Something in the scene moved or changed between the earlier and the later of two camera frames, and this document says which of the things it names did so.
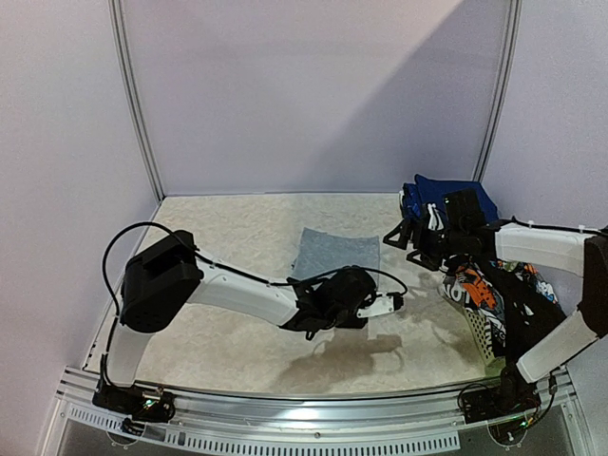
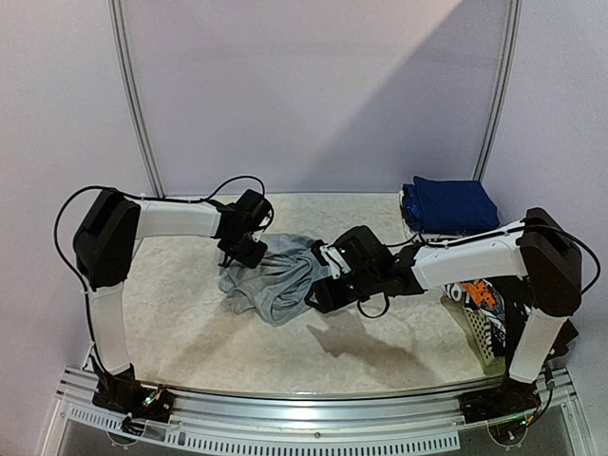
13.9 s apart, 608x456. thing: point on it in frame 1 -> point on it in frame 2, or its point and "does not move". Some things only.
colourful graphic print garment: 465,282 does not move
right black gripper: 417,241 -> 325,283
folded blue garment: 428,190 does not move
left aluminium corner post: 123,51 does not move
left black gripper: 359,325 -> 251,261
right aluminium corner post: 515,11 does not move
